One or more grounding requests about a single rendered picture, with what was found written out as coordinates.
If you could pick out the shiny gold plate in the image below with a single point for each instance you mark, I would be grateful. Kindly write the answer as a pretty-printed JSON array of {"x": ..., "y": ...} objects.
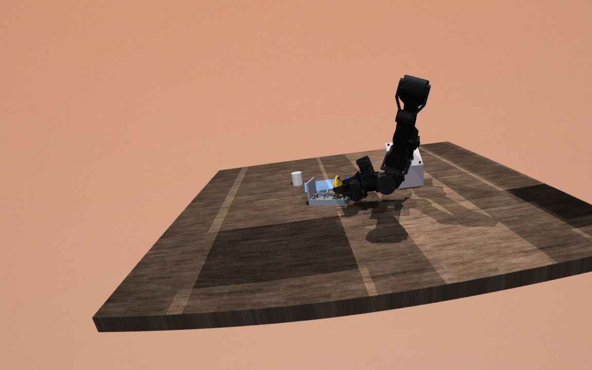
[{"x": 337, "y": 182}]

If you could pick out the light blue mat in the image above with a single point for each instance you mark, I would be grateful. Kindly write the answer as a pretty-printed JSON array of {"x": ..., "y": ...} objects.
[{"x": 322, "y": 185}]

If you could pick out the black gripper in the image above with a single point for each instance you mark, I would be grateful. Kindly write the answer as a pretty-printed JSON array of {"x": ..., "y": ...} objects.
[{"x": 354, "y": 187}]

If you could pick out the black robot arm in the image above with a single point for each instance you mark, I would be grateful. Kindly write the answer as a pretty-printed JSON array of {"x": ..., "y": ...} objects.
[{"x": 413, "y": 92}]

